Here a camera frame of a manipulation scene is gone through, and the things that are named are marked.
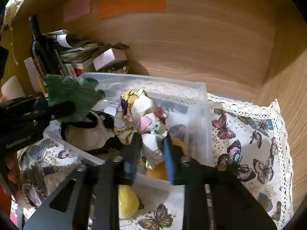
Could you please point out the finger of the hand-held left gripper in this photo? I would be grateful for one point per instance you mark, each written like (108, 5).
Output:
(60, 110)
(40, 103)

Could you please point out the butterfly printed lace tablecloth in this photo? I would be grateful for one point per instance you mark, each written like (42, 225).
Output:
(249, 148)

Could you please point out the stack of papers and books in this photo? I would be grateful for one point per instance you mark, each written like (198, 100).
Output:
(76, 50)

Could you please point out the small white cardboard box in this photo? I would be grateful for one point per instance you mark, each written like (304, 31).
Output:
(108, 57)

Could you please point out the green knitted cloth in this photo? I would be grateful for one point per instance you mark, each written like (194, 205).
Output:
(74, 93)

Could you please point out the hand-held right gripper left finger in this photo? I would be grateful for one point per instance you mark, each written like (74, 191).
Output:
(130, 159)

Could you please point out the dark wine bottle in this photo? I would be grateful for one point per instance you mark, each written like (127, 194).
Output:
(39, 50)

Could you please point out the orange paper note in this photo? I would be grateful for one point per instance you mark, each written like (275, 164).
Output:
(134, 6)

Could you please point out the yellow pencil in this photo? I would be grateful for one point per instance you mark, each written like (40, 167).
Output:
(42, 86)

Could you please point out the clear plastic container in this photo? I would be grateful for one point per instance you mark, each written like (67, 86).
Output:
(189, 115)

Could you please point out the white paper slip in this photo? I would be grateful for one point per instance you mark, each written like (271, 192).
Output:
(32, 73)

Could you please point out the pink paper note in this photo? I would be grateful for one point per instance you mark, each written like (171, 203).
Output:
(76, 7)

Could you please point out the person's left hand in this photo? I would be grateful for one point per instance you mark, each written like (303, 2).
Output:
(11, 170)

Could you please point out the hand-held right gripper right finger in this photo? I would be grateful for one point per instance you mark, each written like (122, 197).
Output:
(168, 163)

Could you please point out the white floral printed scrunchie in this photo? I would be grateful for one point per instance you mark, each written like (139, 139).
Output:
(139, 110)

